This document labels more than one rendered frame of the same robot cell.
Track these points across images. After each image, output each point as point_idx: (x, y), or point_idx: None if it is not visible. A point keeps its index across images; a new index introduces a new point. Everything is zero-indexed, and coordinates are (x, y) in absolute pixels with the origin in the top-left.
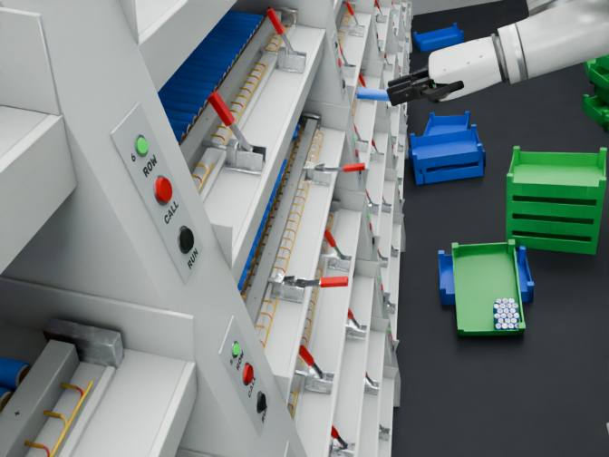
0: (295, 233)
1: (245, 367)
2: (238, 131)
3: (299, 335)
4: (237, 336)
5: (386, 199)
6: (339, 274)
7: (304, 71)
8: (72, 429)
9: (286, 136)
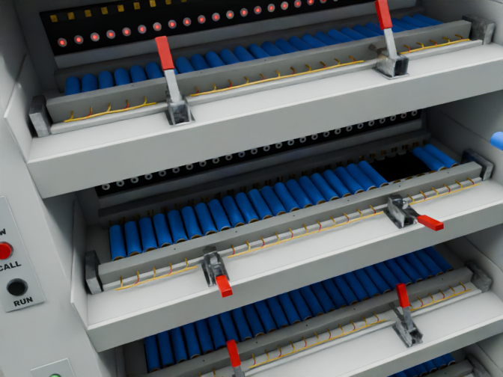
0: (291, 238)
1: (0, 243)
2: (172, 79)
3: (168, 304)
4: (2, 215)
5: None
6: (394, 341)
7: (397, 78)
8: None
9: (271, 120)
